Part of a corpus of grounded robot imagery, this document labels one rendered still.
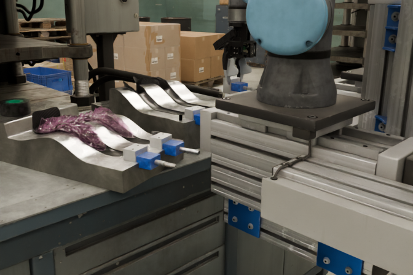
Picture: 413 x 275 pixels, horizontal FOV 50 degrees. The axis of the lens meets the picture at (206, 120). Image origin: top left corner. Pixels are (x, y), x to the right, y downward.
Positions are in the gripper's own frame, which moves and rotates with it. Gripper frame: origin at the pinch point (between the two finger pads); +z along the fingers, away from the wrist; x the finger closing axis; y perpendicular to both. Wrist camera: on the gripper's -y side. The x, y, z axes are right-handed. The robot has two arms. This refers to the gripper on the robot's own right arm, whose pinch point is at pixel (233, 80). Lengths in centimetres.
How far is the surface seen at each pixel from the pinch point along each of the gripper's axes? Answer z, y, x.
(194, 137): 11.1, 14.3, -31.7
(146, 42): 20, -310, 194
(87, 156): 9, 13, -65
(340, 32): 7, -151, 341
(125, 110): 7.5, -14.2, -36.0
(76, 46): -9, -59, -28
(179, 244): 43, 15, -39
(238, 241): 53, 15, -12
